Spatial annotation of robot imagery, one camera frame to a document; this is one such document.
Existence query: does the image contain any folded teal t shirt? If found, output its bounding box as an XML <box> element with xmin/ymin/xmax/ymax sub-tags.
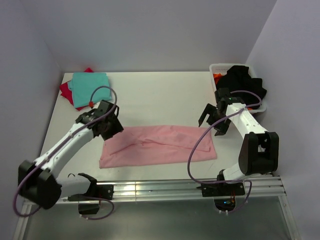
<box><xmin>67</xmin><ymin>72</ymin><xmax>110</xmax><ymax>108</ymax></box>

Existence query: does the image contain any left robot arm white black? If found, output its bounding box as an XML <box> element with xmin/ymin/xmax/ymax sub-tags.
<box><xmin>17</xmin><ymin>100</ymin><xmax>124</xmax><ymax>210</ymax></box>

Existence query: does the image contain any aluminium rail frame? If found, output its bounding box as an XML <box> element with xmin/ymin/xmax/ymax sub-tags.
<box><xmin>12</xmin><ymin>117</ymin><xmax>301</xmax><ymax>240</ymax></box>

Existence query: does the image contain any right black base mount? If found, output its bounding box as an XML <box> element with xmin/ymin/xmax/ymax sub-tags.
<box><xmin>197</xmin><ymin>182</ymin><xmax>246</xmax><ymax>213</ymax></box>

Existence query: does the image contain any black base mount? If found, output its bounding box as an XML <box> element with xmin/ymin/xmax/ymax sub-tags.
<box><xmin>67</xmin><ymin>173</ymin><xmax>115</xmax><ymax>221</ymax></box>
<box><xmin>197</xmin><ymin>182</ymin><xmax>246</xmax><ymax>213</ymax></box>

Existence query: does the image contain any orange t shirt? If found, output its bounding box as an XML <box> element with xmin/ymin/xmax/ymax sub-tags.
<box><xmin>213</xmin><ymin>73</ymin><xmax>223</xmax><ymax>85</ymax></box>

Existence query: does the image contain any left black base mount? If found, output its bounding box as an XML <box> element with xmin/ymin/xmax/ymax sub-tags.
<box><xmin>67</xmin><ymin>173</ymin><xmax>115</xmax><ymax>221</ymax></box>

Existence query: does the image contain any black t shirt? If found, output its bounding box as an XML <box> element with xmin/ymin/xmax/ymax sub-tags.
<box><xmin>214</xmin><ymin>65</ymin><xmax>267</xmax><ymax>105</ymax></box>

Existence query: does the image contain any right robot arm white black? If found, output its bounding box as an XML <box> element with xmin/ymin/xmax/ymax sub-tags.
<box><xmin>198</xmin><ymin>88</ymin><xmax>280</xmax><ymax>195</ymax></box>

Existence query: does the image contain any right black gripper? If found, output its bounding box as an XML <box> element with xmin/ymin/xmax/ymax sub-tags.
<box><xmin>199</xmin><ymin>103</ymin><xmax>232</xmax><ymax>136</ymax></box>

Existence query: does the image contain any pink t shirt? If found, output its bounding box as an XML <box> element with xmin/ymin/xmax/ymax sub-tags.
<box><xmin>99</xmin><ymin>125</ymin><xmax>217</xmax><ymax>169</ymax></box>

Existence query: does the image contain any white plastic basket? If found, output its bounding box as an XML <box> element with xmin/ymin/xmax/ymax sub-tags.
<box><xmin>209</xmin><ymin>63</ymin><xmax>267</xmax><ymax>114</ymax></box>

